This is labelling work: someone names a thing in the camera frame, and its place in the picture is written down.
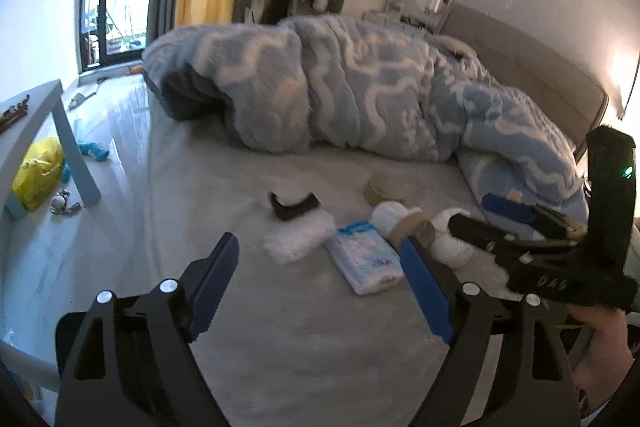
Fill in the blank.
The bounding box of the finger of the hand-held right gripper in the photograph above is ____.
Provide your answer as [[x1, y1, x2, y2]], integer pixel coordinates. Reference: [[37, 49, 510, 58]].
[[446, 213, 581, 268], [481, 193, 588, 240]]

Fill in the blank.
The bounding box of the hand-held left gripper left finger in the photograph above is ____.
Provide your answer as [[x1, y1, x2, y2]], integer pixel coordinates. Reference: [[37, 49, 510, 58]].
[[54, 232, 241, 427]]

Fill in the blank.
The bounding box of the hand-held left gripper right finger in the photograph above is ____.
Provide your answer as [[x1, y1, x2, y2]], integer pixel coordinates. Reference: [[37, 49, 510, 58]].
[[400, 234, 583, 427]]

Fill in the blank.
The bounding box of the brown cardboard tube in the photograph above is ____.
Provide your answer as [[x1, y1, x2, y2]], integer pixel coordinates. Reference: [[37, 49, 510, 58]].
[[387, 213, 436, 253]]

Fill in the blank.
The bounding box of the blue white tissue packet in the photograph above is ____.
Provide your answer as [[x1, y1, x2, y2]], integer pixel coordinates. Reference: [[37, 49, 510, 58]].
[[326, 222, 406, 297]]

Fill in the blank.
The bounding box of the person's right hand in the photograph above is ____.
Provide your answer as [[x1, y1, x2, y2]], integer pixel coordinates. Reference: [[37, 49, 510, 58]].
[[570, 304, 632, 413]]

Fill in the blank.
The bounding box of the white fluffy tissue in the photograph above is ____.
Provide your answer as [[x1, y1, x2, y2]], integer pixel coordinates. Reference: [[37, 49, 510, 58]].
[[263, 207, 337, 265]]

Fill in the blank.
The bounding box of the brown tape roll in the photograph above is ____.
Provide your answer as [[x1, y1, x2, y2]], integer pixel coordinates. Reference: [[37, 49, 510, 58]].
[[363, 172, 408, 208]]

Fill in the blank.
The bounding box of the black curved plastic piece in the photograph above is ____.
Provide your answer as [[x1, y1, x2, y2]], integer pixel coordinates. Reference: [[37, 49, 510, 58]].
[[268, 192, 321, 222]]

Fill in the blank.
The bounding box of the beige headboard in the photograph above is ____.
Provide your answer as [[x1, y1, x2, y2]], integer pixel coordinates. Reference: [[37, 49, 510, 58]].
[[440, 2, 609, 158]]

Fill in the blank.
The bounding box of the blue toy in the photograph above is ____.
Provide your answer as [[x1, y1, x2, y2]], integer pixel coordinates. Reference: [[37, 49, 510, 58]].
[[62, 139, 111, 182]]

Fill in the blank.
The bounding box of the blue wavy patterned blanket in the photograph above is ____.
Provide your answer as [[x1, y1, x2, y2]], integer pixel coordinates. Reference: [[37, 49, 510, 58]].
[[142, 14, 591, 228]]

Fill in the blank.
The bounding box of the yellow plastic bag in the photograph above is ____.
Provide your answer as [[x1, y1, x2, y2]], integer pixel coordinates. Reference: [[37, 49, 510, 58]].
[[12, 137, 66, 212]]

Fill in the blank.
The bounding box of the white dresser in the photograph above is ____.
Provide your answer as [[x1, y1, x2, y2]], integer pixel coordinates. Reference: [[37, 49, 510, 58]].
[[362, 0, 448, 34]]

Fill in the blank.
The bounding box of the white table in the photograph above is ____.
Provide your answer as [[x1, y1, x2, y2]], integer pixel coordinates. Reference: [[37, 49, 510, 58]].
[[0, 79, 101, 393]]

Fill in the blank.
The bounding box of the plush keychain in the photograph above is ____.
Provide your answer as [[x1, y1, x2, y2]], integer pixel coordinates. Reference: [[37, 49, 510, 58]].
[[50, 189, 82, 217]]

